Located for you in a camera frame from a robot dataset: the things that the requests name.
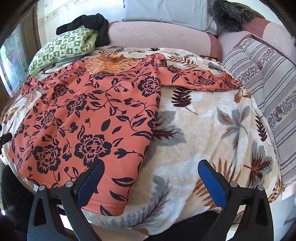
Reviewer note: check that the leaf print fleece blanket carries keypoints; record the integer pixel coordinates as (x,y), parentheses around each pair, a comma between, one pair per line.
(196,139)

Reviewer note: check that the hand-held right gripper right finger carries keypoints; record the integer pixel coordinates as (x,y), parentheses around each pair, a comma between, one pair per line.
(211,180)

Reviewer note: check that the green patterned pillow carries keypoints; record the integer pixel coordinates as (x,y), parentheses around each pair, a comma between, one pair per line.
(62,48)

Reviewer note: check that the coloured glass window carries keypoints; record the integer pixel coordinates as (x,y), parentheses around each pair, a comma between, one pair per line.
(11,62)

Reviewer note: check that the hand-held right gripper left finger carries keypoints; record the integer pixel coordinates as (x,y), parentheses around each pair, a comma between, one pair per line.
(89,183)

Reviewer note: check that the orange floral shirt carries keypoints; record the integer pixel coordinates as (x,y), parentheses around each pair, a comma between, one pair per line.
(92,115)

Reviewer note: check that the dark fur-trimmed jacket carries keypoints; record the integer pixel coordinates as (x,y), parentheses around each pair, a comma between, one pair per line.
(229,14)

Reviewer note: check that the black garment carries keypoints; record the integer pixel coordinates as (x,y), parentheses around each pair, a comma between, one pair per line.
(92,23)

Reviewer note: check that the striped floral cushion cover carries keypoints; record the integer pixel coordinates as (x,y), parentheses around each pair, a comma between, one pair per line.
(266,76)

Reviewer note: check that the embroidered floral white cloth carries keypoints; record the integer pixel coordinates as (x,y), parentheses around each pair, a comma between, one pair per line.
(161,34)

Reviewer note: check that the light blue pillow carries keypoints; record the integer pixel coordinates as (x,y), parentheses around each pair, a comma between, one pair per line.
(161,11)

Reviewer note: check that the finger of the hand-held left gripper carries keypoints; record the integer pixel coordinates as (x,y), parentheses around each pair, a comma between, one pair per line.
(5,138)

